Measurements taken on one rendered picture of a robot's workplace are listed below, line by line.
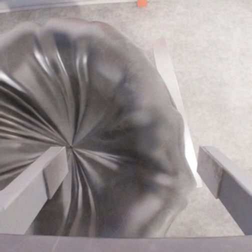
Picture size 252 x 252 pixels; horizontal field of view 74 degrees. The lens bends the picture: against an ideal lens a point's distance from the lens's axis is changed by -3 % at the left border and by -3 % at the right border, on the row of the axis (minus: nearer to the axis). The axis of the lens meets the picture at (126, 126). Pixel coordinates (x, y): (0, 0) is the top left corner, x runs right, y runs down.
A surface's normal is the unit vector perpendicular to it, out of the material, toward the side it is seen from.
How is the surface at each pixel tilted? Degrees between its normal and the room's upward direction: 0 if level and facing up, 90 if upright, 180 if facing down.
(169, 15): 0
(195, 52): 0
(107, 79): 47
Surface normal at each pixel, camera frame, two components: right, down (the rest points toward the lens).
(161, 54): -0.40, -0.50
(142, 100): -0.32, -0.19
